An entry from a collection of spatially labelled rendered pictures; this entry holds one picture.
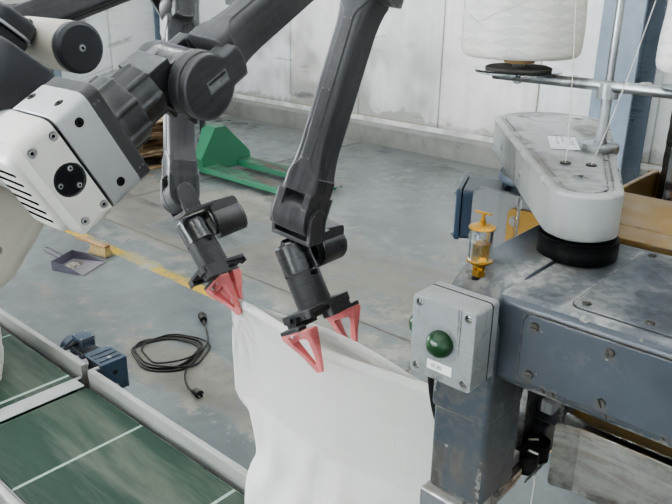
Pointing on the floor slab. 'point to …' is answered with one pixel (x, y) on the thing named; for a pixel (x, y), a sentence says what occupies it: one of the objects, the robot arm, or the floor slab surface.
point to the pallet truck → (218, 159)
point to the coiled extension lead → (179, 359)
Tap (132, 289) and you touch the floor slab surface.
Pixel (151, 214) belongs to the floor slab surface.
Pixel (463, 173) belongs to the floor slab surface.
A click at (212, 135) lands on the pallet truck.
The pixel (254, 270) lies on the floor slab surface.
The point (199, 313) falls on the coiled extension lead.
